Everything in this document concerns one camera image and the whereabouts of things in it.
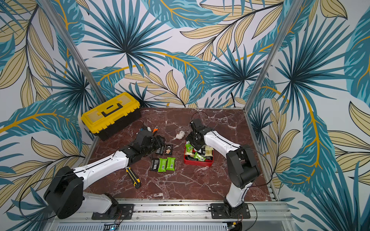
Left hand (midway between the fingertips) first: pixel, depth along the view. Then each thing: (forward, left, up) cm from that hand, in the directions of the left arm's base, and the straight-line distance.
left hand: (162, 142), depth 85 cm
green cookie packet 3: (-5, -23, -10) cm, 26 cm away
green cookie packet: (-9, 0, -12) cm, 15 cm away
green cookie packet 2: (-8, -5, -13) cm, 16 cm away
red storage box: (-4, -26, -10) cm, 28 cm away
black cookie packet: (-9, +5, -12) cm, 16 cm away
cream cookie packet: (-1, -28, -8) cm, 29 cm away
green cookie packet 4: (+2, -16, -8) cm, 18 cm away
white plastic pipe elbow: (+12, -10, -10) cm, 19 cm away
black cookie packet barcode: (+1, +3, -12) cm, 12 cm away
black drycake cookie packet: (+2, -3, -11) cm, 12 cm away
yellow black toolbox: (+14, +36, +2) cm, 38 cm away
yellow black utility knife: (-17, +16, -12) cm, 26 cm away
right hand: (+4, -16, -6) cm, 17 cm away
